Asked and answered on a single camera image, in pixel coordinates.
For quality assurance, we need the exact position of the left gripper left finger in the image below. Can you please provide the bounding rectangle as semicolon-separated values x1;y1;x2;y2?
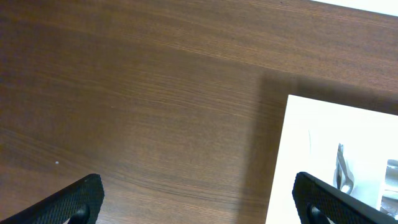
1;174;104;224

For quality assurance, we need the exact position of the small metal teaspoon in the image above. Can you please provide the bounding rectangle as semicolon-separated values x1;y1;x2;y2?
333;143;354;195

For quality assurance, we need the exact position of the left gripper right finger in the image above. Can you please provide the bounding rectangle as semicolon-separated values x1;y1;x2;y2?
292;172;397;224

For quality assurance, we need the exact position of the white plastic cutlery tray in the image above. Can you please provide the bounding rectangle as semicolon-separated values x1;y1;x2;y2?
266;95;397;224

